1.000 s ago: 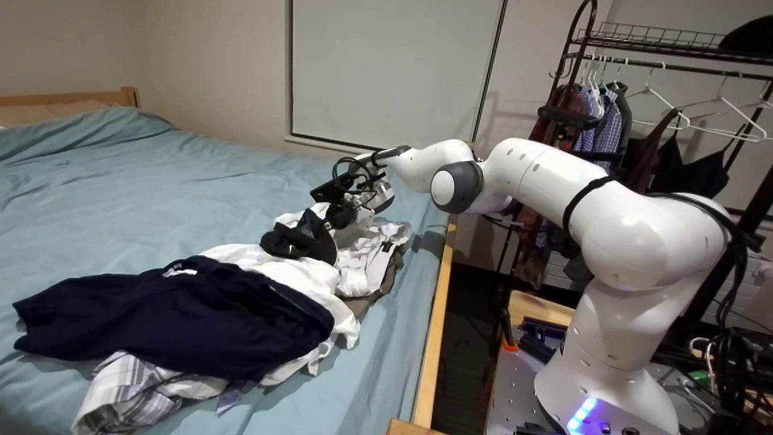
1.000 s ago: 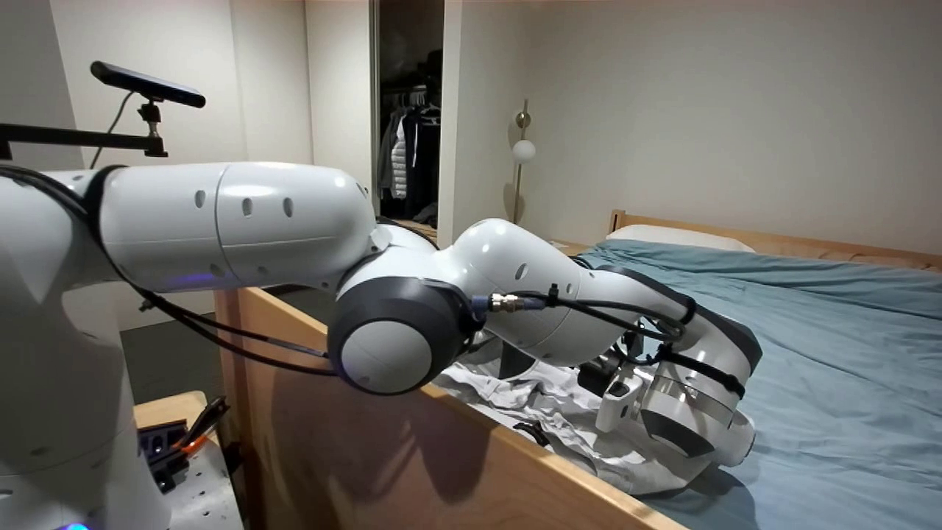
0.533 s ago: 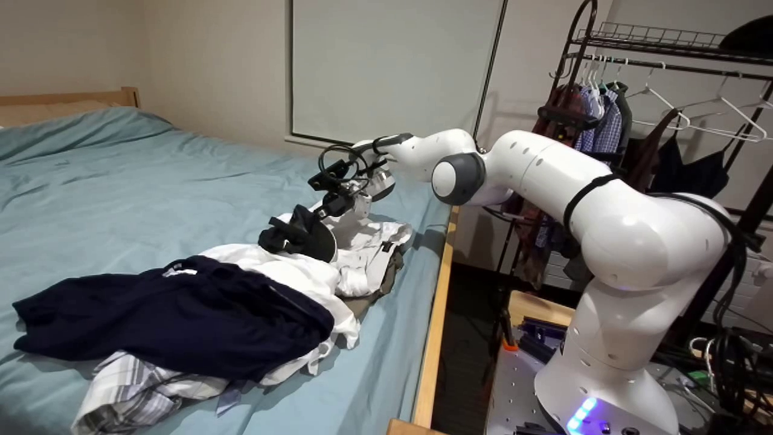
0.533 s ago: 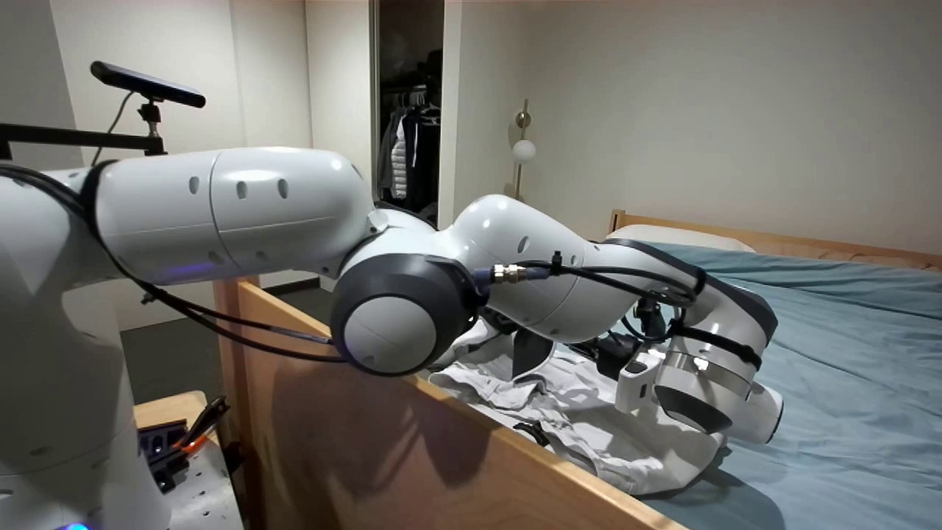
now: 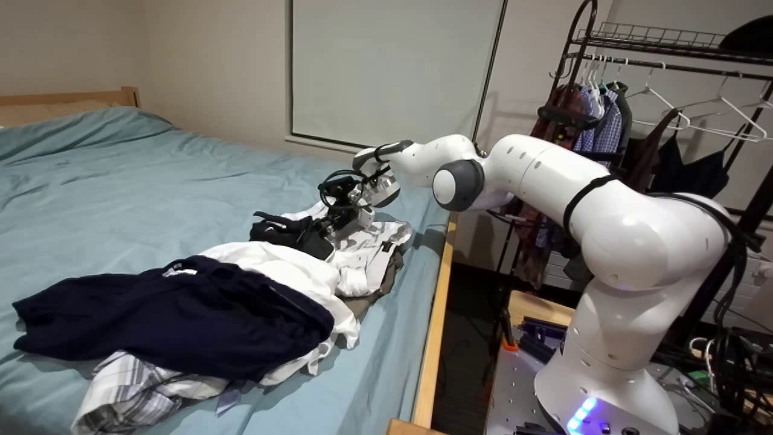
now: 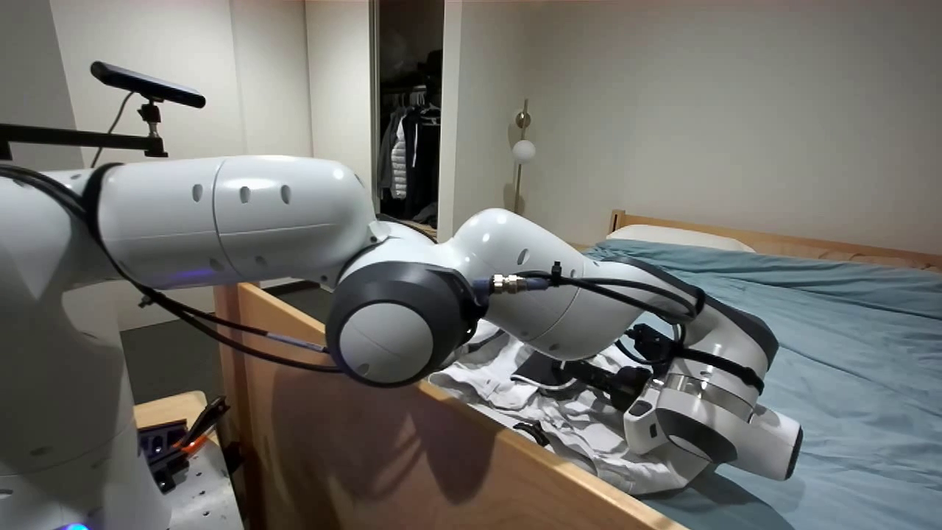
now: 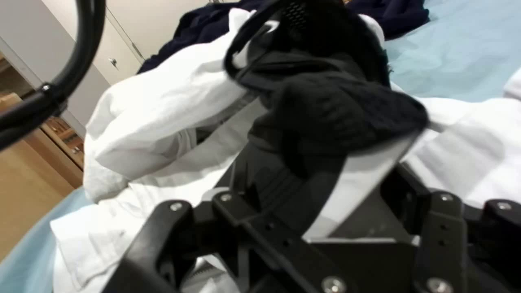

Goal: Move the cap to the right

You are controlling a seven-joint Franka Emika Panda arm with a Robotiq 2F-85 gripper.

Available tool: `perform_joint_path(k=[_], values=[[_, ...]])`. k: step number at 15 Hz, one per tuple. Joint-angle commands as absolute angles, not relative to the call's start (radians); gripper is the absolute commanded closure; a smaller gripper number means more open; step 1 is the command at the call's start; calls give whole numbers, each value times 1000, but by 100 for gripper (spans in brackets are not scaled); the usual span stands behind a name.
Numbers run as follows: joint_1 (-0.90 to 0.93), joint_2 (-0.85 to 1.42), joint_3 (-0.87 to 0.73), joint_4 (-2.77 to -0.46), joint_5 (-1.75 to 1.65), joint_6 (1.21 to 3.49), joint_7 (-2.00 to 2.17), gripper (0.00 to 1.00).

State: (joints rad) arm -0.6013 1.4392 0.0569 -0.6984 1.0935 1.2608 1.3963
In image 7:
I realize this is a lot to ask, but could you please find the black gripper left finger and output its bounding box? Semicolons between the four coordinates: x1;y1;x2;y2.
103;138;351;293

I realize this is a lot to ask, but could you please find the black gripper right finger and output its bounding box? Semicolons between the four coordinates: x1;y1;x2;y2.
378;160;521;293

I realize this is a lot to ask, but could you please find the folded white garment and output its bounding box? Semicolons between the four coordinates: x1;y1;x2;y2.
49;63;521;293

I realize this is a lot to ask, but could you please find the crumpled white garment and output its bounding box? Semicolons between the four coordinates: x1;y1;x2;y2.
82;4;274;204

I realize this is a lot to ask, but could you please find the blue bed sheet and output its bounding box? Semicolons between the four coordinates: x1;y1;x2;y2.
0;0;521;293

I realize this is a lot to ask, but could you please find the dark navy garment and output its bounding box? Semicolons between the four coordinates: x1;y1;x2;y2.
137;0;432;74

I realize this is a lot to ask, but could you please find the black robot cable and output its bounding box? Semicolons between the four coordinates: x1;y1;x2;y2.
0;0;110;152

